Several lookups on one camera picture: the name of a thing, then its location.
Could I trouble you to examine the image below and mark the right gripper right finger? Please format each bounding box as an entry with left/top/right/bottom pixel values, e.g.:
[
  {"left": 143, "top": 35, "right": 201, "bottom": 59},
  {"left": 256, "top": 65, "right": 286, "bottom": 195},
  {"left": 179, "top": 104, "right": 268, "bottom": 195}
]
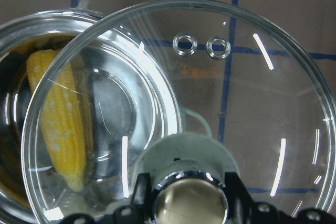
[{"left": 224, "top": 172, "right": 253, "bottom": 223}]

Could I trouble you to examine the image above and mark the glass pot lid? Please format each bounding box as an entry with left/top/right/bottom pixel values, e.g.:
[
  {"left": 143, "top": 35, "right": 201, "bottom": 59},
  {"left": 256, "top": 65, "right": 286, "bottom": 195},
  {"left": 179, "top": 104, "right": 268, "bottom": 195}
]
[{"left": 22, "top": 0, "right": 335, "bottom": 223}]

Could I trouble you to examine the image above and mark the white steel pot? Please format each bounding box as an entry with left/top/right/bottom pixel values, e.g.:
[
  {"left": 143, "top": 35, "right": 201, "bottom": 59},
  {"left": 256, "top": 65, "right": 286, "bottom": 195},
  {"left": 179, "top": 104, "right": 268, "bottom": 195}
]
[{"left": 1, "top": 0, "right": 207, "bottom": 223}]

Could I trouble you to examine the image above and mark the yellow corn cob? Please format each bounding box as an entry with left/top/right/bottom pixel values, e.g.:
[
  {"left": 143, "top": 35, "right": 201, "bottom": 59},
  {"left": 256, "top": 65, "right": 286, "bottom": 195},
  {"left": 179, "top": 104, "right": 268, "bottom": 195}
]
[{"left": 24, "top": 34, "right": 92, "bottom": 192}]

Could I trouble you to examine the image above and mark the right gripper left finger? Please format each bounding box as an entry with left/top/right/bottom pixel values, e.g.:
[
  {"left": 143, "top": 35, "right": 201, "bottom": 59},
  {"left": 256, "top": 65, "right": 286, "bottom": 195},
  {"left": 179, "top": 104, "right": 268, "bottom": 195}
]
[{"left": 131, "top": 173, "right": 158, "bottom": 223}]

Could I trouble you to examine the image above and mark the brown paper table mat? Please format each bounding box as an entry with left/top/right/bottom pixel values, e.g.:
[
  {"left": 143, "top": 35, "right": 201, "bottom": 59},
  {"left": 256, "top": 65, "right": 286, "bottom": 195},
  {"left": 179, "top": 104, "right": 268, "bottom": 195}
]
[{"left": 1, "top": 0, "right": 335, "bottom": 214}]

